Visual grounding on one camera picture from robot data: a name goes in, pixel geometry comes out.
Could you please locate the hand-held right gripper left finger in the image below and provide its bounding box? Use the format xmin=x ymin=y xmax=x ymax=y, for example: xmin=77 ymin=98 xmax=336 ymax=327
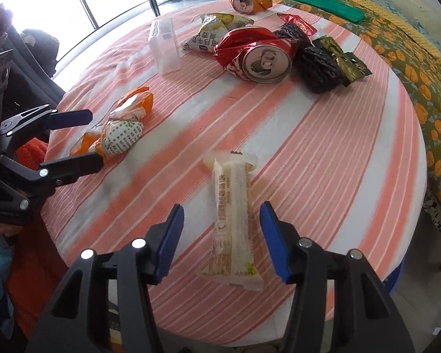
xmin=26 ymin=203 xmax=185 ymax=353

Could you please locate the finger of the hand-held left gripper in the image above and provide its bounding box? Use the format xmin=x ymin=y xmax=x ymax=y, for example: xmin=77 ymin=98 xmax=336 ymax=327
xmin=0 ymin=152 xmax=104 ymax=210
xmin=0 ymin=105 xmax=93 ymax=137

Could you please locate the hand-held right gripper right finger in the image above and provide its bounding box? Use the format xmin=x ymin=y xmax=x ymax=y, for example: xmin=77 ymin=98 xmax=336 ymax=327
xmin=259 ymin=202 xmax=416 ymax=353

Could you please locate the long white snack wrapper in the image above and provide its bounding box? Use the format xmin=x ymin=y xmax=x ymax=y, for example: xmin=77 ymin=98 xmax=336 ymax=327
xmin=200 ymin=149 xmax=264 ymax=292

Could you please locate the orange white wrapper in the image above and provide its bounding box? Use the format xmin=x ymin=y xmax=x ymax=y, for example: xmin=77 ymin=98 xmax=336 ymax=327
xmin=70 ymin=86 xmax=155 ymax=160

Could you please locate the red foil wrapper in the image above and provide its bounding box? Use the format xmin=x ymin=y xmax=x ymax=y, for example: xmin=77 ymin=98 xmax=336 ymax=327
xmin=277 ymin=13 xmax=318 ymax=36

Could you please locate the black chair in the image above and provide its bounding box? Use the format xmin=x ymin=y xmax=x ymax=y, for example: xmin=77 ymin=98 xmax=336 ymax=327
xmin=4 ymin=27 xmax=65 ymax=118

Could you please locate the orange-red cloth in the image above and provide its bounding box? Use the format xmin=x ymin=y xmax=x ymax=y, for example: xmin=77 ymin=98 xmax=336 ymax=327
xmin=7 ymin=138 xmax=70 ymax=339

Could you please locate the clear plastic container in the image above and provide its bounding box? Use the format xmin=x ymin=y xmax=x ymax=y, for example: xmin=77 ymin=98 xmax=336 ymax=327
xmin=148 ymin=16 xmax=182 ymax=75

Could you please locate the yellow white snack bag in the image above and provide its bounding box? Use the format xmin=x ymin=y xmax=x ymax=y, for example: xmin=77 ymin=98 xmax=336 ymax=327
xmin=182 ymin=12 xmax=256 ymax=57

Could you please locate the crushed red can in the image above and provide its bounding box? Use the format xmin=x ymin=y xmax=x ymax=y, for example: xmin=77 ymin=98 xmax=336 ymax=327
xmin=214 ymin=26 xmax=298 ymax=83

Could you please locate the small black yellow packet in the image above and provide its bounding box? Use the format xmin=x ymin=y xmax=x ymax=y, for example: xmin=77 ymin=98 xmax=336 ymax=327
xmin=338 ymin=52 xmax=373 ymax=88

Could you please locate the crushed orange can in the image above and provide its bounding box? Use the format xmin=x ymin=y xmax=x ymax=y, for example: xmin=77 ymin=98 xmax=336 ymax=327
xmin=231 ymin=0 xmax=273 ymax=14

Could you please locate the orange floral green blanket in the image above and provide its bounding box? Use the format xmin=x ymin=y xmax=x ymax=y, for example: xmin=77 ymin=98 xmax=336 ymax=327
xmin=220 ymin=0 xmax=441 ymax=225

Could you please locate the green mat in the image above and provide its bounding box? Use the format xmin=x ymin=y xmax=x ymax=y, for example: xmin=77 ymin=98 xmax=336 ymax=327
xmin=259 ymin=0 xmax=365 ymax=24

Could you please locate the blue patterned bedsheet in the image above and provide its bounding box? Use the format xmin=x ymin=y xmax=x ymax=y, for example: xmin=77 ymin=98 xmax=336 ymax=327
xmin=353 ymin=0 xmax=430 ymax=26

